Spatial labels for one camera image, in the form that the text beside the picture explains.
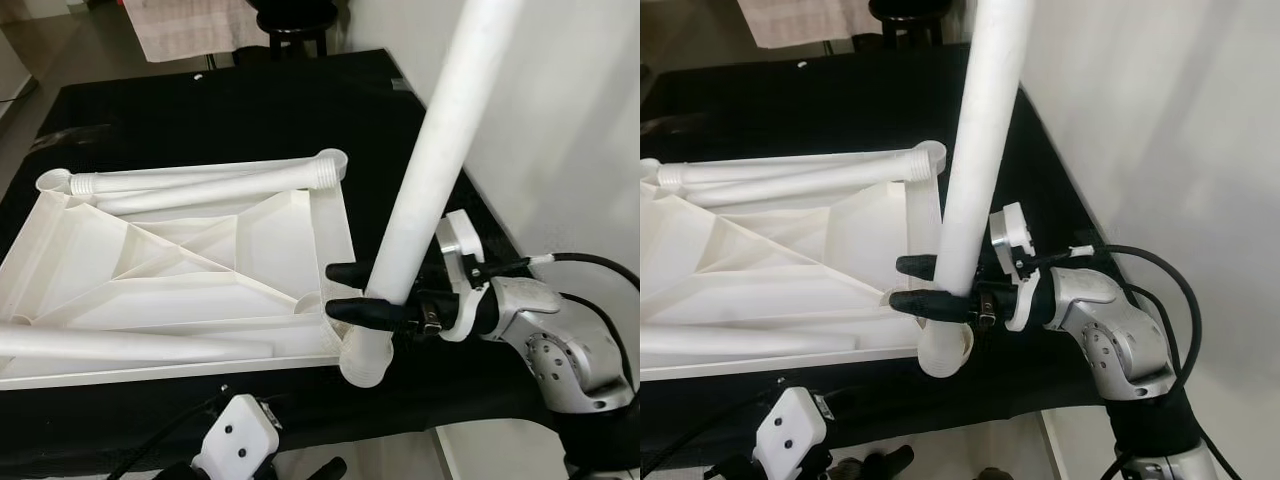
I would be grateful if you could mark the grey tape patch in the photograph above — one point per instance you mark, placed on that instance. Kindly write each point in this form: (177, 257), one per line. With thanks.
(401, 85)

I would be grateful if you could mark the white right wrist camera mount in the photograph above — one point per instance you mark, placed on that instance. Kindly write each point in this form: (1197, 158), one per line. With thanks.
(458, 240)
(1010, 232)

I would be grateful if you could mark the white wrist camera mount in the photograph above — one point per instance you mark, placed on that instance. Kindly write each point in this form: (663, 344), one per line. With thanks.
(790, 435)
(458, 240)
(1010, 232)
(235, 440)

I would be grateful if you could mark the beige hanging towel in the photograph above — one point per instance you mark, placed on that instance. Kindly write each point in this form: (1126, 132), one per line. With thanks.
(800, 22)
(190, 30)

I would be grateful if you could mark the black tablecloth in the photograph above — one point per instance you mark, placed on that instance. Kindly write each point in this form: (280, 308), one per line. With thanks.
(850, 100)
(250, 110)

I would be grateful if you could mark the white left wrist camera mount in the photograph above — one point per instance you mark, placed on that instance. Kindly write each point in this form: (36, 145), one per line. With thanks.
(235, 440)
(790, 435)

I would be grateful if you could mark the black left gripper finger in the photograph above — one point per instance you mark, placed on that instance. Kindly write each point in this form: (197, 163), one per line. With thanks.
(328, 469)
(888, 464)

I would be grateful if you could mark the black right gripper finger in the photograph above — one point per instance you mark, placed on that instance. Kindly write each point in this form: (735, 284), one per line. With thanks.
(940, 305)
(375, 314)
(352, 275)
(918, 267)

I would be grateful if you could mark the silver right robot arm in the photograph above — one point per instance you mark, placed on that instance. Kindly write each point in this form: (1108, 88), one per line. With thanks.
(560, 340)
(1110, 330)

